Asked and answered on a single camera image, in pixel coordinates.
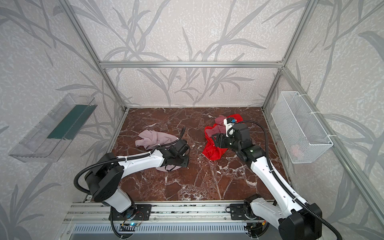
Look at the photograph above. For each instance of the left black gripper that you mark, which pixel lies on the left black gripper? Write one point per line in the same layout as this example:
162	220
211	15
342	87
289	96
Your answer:
181	160

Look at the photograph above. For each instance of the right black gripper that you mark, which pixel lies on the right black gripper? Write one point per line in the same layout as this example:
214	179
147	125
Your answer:
222	141

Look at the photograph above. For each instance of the mauve pink cloth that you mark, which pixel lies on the mauve pink cloth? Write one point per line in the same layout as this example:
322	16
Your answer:
217	128

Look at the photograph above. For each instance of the light pink cloth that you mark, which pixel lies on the light pink cloth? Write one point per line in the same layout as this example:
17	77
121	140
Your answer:
149	140

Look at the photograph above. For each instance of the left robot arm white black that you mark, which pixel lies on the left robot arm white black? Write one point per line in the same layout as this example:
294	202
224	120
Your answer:
103	178

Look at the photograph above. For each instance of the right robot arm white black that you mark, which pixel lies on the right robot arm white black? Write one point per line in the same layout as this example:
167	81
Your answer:
292	215

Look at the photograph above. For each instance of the pink item in basket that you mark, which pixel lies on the pink item in basket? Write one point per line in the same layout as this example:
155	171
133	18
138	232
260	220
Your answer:
297	152

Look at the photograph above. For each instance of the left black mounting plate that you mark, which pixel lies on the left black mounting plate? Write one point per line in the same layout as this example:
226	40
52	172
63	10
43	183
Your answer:
140	212

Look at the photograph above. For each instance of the black mounting plate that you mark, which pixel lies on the black mounting plate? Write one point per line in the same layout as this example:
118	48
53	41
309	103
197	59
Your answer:
140	212
238	212

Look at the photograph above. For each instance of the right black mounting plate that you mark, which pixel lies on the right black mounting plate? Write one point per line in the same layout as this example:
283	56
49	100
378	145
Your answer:
238	212

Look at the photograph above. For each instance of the green pad in bin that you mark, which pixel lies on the green pad in bin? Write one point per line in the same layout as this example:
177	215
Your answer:
72	123

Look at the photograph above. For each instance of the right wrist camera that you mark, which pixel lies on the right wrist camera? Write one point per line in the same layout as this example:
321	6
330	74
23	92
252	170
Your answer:
229	123

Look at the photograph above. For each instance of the white wire mesh basket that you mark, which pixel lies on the white wire mesh basket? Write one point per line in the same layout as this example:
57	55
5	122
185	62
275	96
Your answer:
299	125

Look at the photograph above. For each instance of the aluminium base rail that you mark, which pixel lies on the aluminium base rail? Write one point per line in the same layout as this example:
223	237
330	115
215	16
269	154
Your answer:
161	212

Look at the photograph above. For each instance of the aluminium frame crossbar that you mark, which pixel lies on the aluminium frame crossbar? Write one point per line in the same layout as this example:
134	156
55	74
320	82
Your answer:
182	64

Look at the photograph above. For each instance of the clear plastic wall bin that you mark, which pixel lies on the clear plastic wall bin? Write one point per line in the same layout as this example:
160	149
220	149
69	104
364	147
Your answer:
35	146

